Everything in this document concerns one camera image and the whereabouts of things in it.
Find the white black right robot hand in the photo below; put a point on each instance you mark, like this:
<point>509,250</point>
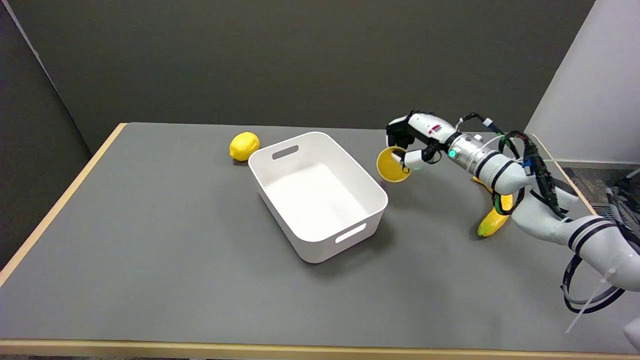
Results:
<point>425,129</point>

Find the yellow cup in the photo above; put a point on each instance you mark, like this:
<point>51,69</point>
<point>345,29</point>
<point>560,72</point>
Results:
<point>391,165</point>

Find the yellow lemon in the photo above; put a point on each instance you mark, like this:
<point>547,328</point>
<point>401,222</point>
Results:
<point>244,146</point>

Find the yellow banana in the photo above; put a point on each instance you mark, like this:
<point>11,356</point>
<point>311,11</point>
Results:
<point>492,220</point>

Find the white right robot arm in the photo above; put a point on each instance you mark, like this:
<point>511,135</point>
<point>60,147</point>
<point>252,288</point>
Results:
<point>545,210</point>

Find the white plastic box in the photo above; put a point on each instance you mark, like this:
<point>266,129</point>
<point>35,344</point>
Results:
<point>320,200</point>

